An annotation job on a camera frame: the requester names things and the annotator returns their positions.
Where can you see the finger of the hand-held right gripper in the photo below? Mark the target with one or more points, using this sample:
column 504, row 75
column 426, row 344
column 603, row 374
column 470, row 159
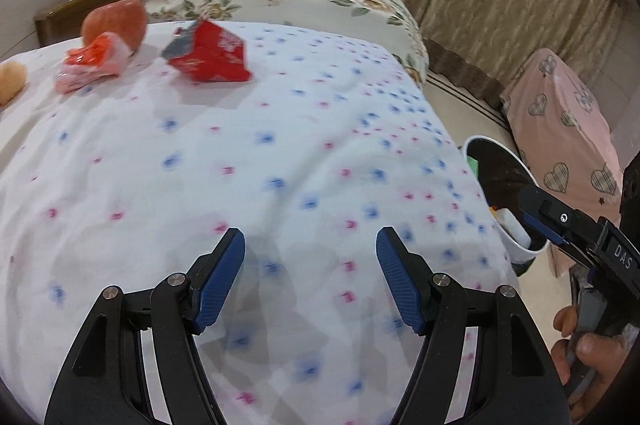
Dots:
column 555, row 217

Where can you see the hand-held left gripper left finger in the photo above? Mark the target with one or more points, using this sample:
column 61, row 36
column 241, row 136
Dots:
column 220, row 277

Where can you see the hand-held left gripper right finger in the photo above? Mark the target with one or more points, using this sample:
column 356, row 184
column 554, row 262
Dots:
column 400, row 280

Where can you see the white trash bin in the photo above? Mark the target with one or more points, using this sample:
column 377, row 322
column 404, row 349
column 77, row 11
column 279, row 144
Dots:
column 500, row 175

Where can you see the red snack packet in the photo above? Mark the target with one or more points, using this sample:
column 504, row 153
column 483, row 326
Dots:
column 215, row 52

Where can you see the orange and pink wrapper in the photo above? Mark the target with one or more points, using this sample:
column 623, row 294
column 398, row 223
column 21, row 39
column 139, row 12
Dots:
column 92, row 62

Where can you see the person's right hand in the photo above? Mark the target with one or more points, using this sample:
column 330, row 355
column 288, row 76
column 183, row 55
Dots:
column 605, row 360

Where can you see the white dotted tablecloth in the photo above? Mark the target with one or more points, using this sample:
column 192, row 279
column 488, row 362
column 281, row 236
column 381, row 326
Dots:
column 250, row 155

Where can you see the orange fruit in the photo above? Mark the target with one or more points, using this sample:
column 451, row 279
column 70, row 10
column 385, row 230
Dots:
column 10, row 82

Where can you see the wooden nightstand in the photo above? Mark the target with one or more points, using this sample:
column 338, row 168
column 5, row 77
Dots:
column 75, row 12

